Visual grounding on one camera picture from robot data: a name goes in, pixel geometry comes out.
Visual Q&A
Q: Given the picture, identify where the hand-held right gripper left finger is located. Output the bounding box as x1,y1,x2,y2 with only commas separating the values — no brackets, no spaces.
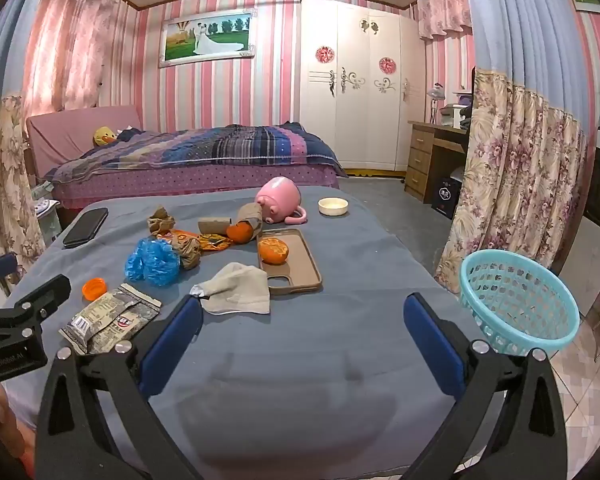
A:
34,294,206,480

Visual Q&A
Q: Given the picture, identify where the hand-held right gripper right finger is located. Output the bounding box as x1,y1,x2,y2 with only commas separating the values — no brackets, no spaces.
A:
402,291,567,480

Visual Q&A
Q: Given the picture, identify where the orange bottle cap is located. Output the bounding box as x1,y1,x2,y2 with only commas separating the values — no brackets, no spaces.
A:
82,278,107,302

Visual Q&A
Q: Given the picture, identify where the blue plastic bag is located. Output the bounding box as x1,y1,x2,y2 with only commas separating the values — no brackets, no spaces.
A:
125,238,182,287

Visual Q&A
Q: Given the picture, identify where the white tissue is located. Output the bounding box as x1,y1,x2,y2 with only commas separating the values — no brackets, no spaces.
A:
190,262,272,316

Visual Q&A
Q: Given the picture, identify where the light blue plastic basket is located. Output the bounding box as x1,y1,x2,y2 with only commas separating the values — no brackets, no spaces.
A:
460,249,580,356

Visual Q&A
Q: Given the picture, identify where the mandarin orange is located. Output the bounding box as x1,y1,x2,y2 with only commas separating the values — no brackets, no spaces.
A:
258,237,290,265
226,222,254,245

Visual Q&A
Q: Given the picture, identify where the torn brown cardboard tube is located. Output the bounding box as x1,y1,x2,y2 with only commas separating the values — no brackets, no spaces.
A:
236,203,264,241

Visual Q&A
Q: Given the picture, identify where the person's left hand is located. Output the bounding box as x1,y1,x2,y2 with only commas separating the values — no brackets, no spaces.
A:
0,382,37,466

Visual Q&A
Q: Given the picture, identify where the silver snack wrapper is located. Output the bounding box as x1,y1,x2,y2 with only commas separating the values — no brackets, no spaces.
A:
59,283,162,356

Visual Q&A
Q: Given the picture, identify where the black smartphone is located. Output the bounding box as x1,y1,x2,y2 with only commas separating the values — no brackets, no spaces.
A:
62,207,109,249

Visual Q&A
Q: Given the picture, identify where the grey blue tablecloth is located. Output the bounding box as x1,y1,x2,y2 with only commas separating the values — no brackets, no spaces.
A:
0,185,486,480

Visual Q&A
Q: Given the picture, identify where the blue and floral curtain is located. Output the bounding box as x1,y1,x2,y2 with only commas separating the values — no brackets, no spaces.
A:
0,0,56,271
432,0,588,293

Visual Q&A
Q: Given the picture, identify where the orange foil wrapper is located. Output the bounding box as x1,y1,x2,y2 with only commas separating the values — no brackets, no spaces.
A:
160,229,234,252

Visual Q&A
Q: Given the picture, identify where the black cardboard box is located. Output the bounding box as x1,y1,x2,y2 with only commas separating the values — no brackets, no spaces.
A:
431,170,463,220

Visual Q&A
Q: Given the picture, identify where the pink bed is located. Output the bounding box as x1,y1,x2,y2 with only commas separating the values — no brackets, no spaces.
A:
25,105,348,211

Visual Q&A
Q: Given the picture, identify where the brown phone case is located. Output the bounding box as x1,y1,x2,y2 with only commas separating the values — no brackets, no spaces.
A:
257,228,324,296

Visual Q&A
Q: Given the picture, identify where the cream shallow bowl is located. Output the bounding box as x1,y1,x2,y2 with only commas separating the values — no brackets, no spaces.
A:
318,198,350,218

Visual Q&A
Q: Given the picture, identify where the pink pig cup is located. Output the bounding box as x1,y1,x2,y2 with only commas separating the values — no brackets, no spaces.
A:
254,177,308,225

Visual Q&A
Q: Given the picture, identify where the wooden desk with drawers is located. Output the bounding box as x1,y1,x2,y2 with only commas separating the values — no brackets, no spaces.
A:
405,120,468,205

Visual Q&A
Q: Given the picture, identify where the plaid purple blanket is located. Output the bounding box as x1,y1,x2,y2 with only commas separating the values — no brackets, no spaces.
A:
45,122,348,183

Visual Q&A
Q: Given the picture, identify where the pink floral curtain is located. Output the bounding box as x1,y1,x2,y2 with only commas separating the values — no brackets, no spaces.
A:
22,0,141,121

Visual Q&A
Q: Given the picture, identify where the white wardrobe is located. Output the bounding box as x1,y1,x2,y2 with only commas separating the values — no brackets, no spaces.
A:
300,0,426,173

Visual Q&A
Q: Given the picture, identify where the desk lamp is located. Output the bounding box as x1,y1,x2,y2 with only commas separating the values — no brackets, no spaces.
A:
426,83,446,123

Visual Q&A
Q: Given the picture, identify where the pink curtain valance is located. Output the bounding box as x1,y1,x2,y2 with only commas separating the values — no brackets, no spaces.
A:
416,0,473,41

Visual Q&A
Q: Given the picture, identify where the framed wall picture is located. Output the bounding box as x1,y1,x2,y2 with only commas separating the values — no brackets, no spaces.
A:
158,8,257,67

